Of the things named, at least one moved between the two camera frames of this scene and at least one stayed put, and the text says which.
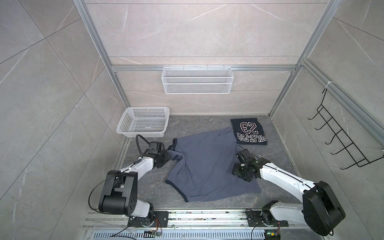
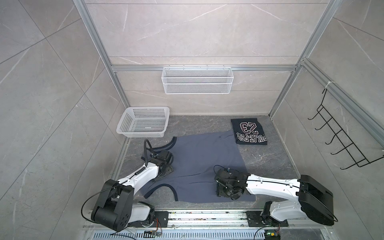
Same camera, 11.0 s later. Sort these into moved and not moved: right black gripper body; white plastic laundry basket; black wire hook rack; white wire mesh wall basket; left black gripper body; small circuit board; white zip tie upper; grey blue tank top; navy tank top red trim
Moved: left black gripper body; grey blue tank top; right black gripper body
Not moved: navy tank top red trim; small circuit board; black wire hook rack; white wire mesh wall basket; white plastic laundry basket; white zip tie upper
